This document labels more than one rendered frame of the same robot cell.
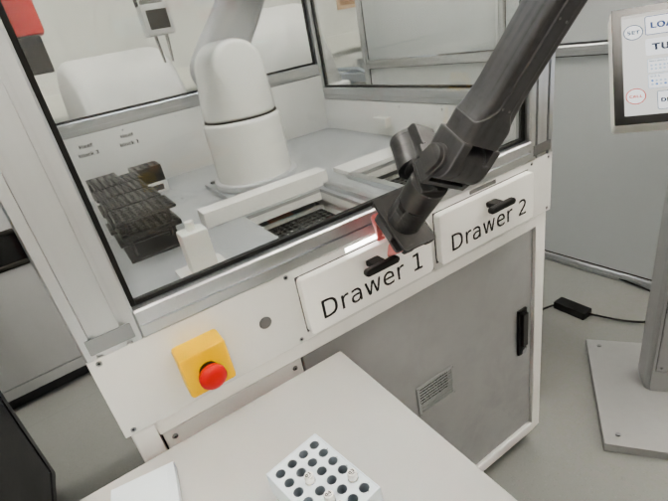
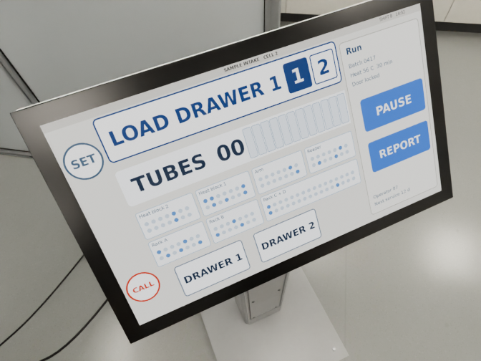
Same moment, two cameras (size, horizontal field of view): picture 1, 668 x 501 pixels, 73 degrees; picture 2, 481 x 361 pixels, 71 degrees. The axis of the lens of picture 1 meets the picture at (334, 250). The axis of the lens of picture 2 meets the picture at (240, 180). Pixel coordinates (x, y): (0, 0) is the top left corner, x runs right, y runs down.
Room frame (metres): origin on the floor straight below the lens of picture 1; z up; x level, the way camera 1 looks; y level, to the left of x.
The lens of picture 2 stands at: (0.88, -0.78, 1.44)
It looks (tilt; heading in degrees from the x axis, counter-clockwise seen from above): 57 degrees down; 316
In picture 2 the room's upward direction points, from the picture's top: 5 degrees counter-clockwise
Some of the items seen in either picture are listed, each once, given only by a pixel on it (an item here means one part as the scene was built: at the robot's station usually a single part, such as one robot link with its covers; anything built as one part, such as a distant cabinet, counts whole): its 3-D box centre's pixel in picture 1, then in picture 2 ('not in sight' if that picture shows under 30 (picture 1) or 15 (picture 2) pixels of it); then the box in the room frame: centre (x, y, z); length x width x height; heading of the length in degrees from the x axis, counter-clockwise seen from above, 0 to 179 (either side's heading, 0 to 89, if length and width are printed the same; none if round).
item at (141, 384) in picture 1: (275, 210); not in sight; (1.17, 0.13, 0.87); 1.02 x 0.95 x 0.14; 118
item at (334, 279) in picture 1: (371, 273); not in sight; (0.73, -0.06, 0.87); 0.29 x 0.02 x 0.11; 118
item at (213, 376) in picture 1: (212, 374); not in sight; (0.53, 0.21, 0.88); 0.04 x 0.03 x 0.04; 118
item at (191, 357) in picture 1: (205, 363); not in sight; (0.56, 0.22, 0.88); 0.07 x 0.05 x 0.07; 118
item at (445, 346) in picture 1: (313, 345); not in sight; (1.17, 0.12, 0.40); 1.03 x 0.95 x 0.80; 118
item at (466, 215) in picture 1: (487, 215); not in sight; (0.87, -0.34, 0.87); 0.29 x 0.02 x 0.11; 118
